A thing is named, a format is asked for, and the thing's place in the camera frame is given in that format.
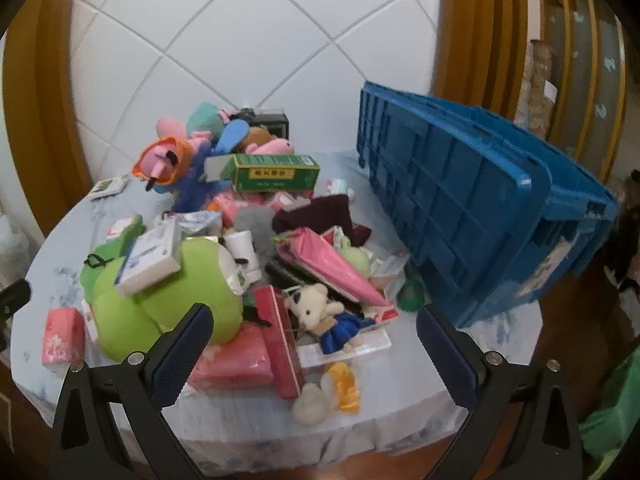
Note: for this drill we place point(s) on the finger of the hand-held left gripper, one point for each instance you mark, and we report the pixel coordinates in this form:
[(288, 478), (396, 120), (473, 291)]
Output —
[(12, 297)]

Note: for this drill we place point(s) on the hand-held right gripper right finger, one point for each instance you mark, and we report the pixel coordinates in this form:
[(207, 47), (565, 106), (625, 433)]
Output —
[(447, 360)]

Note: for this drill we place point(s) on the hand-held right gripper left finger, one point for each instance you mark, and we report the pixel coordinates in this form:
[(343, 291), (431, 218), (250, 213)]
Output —
[(182, 355)]

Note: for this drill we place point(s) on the green frog plush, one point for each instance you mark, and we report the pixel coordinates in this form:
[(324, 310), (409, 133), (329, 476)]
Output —
[(200, 280)]

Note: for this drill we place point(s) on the long red box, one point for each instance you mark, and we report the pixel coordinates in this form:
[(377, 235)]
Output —
[(280, 345)]

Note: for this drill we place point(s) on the blue plastic crate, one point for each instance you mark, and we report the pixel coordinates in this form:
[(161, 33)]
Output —
[(450, 185)]

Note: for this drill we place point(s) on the white marbled round desktop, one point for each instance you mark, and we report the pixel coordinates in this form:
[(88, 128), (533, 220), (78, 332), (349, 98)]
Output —
[(65, 240)]

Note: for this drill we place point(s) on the large pink soft pack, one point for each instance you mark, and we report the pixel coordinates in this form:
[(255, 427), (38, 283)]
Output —
[(240, 355)]

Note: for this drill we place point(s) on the pink tissue pack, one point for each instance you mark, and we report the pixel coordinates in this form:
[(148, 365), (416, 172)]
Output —
[(62, 335)]

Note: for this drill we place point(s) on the green round object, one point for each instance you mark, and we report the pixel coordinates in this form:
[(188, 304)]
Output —
[(412, 295)]

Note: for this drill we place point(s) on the long white flat box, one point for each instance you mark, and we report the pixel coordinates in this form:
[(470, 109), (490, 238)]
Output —
[(370, 342)]

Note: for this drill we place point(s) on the white cardboard box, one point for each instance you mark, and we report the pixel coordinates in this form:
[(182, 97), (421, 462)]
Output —
[(150, 260)]

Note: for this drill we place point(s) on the white orange plush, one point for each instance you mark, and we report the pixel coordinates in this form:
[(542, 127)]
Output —
[(340, 385)]

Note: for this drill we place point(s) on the small pink white box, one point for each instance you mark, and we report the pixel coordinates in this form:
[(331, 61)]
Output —
[(122, 225)]

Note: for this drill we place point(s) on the small green plush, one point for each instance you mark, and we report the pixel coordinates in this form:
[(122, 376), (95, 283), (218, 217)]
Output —
[(355, 257)]

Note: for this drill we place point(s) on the white teddy bear blue dress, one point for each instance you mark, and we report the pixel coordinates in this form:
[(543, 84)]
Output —
[(312, 307)]

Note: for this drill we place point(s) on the small white card pack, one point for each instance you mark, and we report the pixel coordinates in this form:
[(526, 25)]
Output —
[(107, 187)]

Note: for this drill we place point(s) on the grey fluffy plush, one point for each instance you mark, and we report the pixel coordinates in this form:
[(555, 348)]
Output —
[(255, 222)]

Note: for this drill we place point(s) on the pink cone bag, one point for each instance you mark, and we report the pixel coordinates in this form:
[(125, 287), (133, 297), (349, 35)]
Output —
[(325, 265)]

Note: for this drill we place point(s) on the blue plush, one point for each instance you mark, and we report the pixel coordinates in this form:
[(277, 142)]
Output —
[(192, 185)]

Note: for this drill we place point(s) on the green garment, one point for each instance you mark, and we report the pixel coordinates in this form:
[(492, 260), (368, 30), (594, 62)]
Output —
[(615, 410)]

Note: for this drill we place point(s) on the dark maroon cloth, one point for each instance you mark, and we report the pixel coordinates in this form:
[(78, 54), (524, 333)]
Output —
[(325, 210)]

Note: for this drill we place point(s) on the pink plush orange hood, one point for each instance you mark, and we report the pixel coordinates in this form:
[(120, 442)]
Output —
[(160, 160)]

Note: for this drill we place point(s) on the green cardboard box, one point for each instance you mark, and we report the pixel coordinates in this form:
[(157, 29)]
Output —
[(275, 175)]

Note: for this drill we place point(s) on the pink pig plush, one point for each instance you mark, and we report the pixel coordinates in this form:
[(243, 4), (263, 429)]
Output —
[(277, 146), (170, 127)]

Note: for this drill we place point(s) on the brown plush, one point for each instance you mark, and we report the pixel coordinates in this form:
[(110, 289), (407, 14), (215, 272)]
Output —
[(257, 137)]

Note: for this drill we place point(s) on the teal plush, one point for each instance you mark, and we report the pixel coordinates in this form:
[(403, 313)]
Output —
[(202, 117)]

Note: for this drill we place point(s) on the black box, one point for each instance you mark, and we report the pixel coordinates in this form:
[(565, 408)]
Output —
[(272, 122)]

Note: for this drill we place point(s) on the beige patterned fabric roll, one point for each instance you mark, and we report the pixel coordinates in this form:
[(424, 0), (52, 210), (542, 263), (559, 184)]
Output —
[(540, 85)]

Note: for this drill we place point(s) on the wooden glass cabinet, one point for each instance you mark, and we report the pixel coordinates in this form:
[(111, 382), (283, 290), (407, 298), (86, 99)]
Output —
[(580, 60)]

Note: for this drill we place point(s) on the wooden wall trim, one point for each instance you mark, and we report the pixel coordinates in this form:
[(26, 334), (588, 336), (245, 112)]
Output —
[(480, 35), (40, 110)]

